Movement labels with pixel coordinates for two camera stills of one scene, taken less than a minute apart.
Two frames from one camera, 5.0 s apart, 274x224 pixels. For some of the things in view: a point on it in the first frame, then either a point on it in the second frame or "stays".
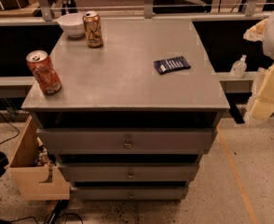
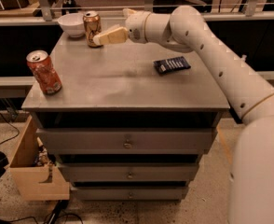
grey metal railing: (49, 18) stays
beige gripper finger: (256, 33) -> (135, 23)
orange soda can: (93, 29) stays
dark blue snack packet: (171, 64) stays
